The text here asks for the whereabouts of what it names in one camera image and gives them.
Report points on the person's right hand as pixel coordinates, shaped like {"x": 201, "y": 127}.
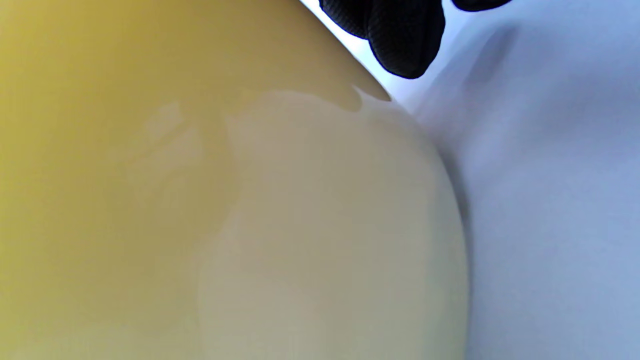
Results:
{"x": 405, "y": 35}

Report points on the yellow plastic basin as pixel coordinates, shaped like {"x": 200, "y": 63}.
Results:
{"x": 200, "y": 200}

